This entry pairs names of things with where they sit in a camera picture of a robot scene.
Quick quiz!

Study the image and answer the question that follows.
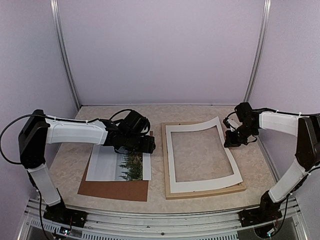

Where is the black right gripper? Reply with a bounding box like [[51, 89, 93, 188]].
[[224, 122, 259, 147]]

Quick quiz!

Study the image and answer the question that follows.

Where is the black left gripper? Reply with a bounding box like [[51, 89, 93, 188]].
[[123, 133, 156, 154]]

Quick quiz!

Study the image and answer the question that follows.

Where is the landscape photo white border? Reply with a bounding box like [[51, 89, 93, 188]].
[[85, 145, 152, 182]]

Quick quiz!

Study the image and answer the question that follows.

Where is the white passe-partout mat sheet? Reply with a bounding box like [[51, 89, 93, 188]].
[[171, 127, 233, 182]]

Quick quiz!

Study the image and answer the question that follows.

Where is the light wooden picture frame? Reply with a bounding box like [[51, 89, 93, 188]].
[[161, 117, 247, 200]]

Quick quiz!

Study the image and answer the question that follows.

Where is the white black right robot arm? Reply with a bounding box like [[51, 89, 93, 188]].
[[223, 102, 320, 226]]

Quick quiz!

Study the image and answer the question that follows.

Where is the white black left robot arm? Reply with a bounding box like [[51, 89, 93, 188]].
[[18, 109, 156, 226]]

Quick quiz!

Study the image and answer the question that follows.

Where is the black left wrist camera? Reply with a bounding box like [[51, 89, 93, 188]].
[[123, 110, 151, 135]]

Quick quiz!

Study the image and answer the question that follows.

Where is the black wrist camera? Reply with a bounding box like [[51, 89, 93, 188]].
[[123, 110, 151, 135], [234, 102, 253, 123]]

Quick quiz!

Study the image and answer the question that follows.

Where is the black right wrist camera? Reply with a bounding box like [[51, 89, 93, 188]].
[[234, 102, 253, 123]]

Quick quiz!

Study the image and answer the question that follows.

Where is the aluminium front rail base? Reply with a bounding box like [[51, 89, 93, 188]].
[[16, 197, 308, 240]]

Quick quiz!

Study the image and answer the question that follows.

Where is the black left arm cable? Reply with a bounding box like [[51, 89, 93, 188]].
[[0, 113, 46, 166]]

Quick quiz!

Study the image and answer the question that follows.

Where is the aluminium enclosure post right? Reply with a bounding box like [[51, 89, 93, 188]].
[[242, 0, 272, 102]]

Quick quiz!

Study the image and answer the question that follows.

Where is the aluminium enclosure post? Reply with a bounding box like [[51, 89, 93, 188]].
[[242, 0, 272, 102], [50, 0, 82, 110]]

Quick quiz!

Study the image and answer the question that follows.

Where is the aluminium enclosure post left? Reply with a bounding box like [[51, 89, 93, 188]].
[[50, 0, 82, 110]]

